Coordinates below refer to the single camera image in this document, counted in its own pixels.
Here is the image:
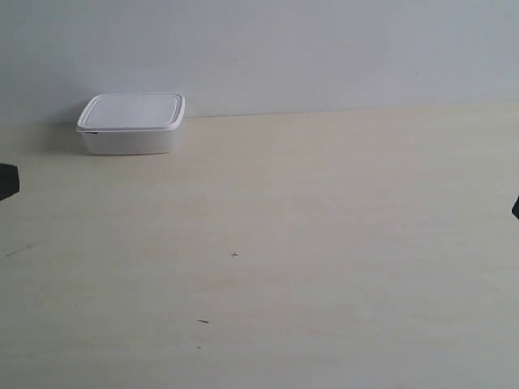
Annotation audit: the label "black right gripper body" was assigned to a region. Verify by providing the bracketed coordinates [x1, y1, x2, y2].
[511, 198, 519, 219]

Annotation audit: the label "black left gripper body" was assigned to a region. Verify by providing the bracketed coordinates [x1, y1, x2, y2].
[0, 163, 19, 201]

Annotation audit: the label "white lidded plastic container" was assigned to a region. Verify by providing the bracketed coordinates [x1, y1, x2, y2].
[76, 92, 186, 156]

